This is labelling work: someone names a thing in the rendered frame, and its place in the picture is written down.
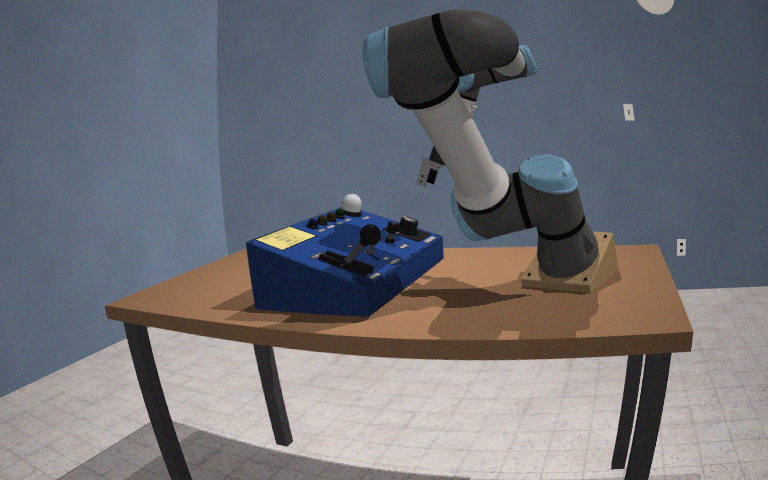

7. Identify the blue control console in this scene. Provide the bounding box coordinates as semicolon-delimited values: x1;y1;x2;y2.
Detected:
246;194;444;317

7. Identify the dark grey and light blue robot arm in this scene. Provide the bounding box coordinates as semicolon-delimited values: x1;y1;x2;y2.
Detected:
363;9;599;278

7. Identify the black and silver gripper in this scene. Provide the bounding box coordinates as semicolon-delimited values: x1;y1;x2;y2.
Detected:
416;98;476;187

